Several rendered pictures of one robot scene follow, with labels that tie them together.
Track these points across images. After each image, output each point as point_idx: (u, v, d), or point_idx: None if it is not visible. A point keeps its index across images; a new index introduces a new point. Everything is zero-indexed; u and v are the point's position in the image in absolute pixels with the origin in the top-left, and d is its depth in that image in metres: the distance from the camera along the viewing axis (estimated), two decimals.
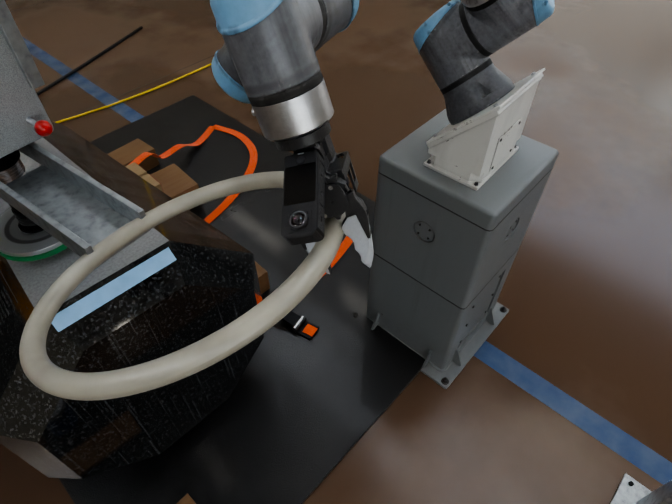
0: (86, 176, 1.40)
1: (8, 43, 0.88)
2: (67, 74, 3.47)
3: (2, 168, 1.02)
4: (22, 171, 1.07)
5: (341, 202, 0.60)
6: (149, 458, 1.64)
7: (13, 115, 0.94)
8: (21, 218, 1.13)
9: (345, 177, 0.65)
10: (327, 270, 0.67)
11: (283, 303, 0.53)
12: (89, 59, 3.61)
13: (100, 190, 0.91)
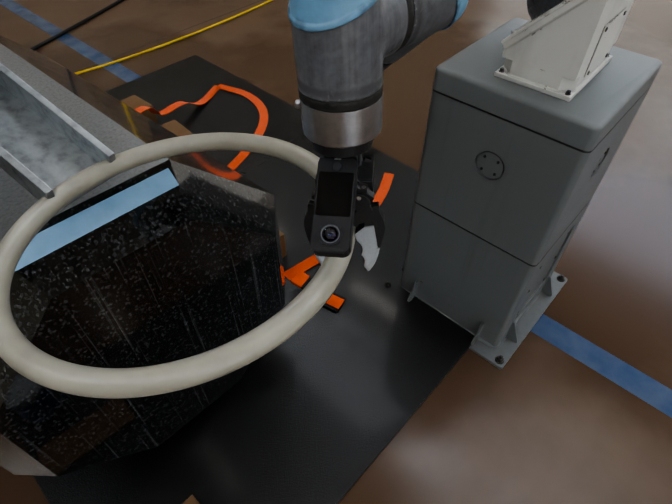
0: (63, 90, 1.10)
1: None
2: (57, 34, 3.16)
3: None
4: None
5: (364, 213, 0.58)
6: (144, 451, 1.34)
7: None
8: None
9: None
10: None
11: (303, 317, 0.52)
12: (82, 20, 3.31)
13: (58, 117, 0.78)
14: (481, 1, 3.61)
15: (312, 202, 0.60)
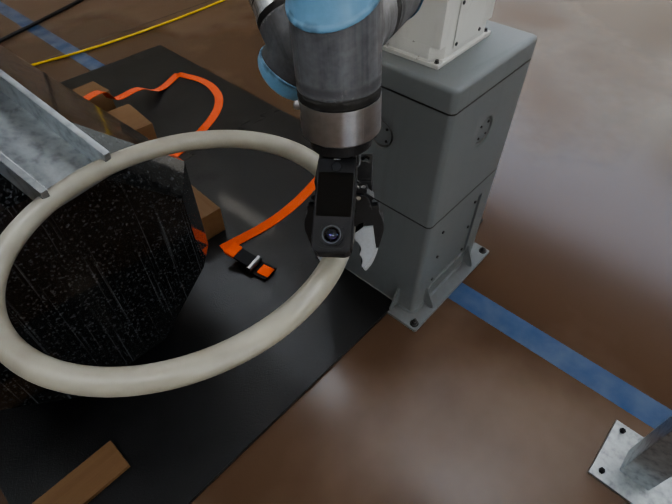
0: None
1: None
2: (28, 25, 3.26)
3: None
4: None
5: (364, 213, 0.58)
6: (71, 403, 1.43)
7: None
8: None
9: None
10: None
11: (304, 312, 0.51)
12: (53, 12, 3.41)
13: (52, 117, 0.77)
14: None
15: (312, 203, 0.60)
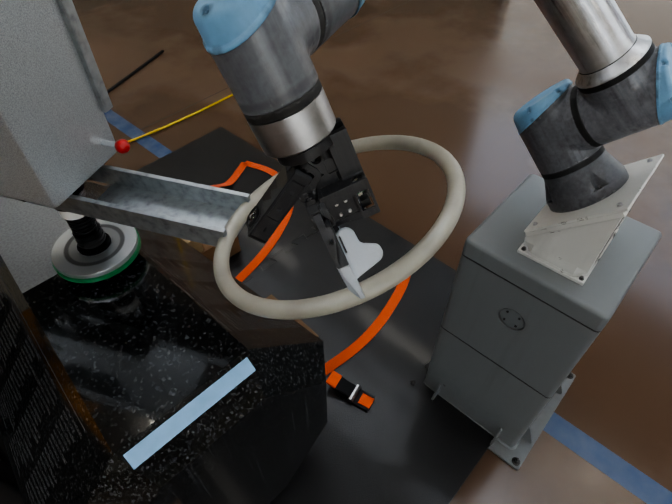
0: (145, 263, 1.27)
1: (87, 72, 0.96)
2: None
3: (76, 193, 1.08)
4: (87, 195, 1.14)
5: (314, 223, 0.58)
6: None
7: (92, 139, 1.02)
8: (86, 241, 1.19)
9: (366, 197, 0.58)
10: None
11: (459, 208, 0.75)
12: (111, 87, 3.49)
13: (198, 188, 1.03)
14: (490, 63, 3.78)
15: None
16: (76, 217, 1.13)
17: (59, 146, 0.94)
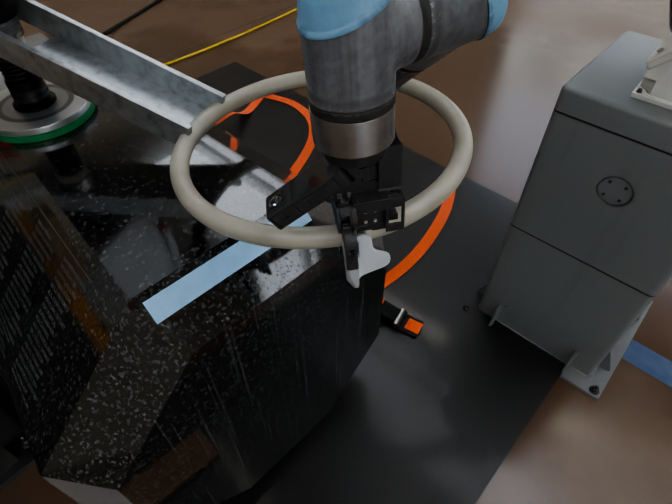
0: None
1: None
2: None
3: (3, 18, 0.84)
4: (22, 30, 0.90)
5: (337, 224, 0.57)
6: None
7: None
8: (20, 90, 0.94)
9: (394, 211, 0.58)
10: (341, 252, 0.69)
11: (465, 169, 0.69)
12: (114, 25, 3.23)
13: (165, 71, 0.87)
14: (520, 5, 3.53)
15: None
16: None
17: None
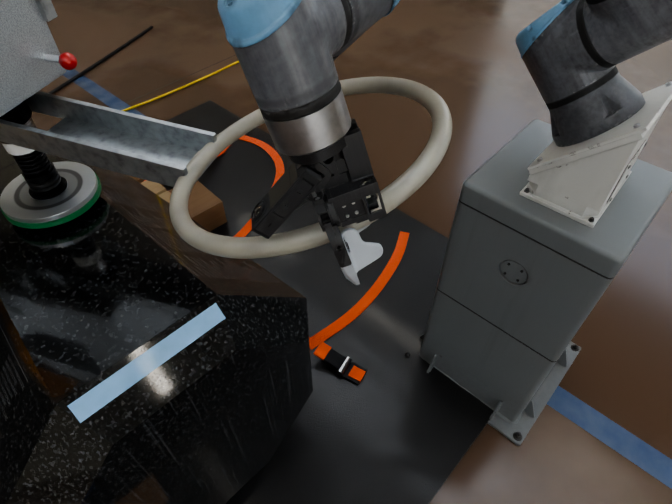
0: (108, 207, 1.15)
1: None
2: (73, 77, 3.22)
3: (21, 122, 0.97)
4: (36, 128, 1.02)
5: (319, 223, 0.58)
6: None
7: (32, 51, 0.90)
8: (37, 182, 1.07)
9: (374, 200, 0.58)
10: None
11: (444, 144, 0.67)
12: (97, 61, 3.36)
13: (159, 124, 0.93)
14: (489, 39, 3.66)
15: None
16: (23, 152, 1.01)
17: None
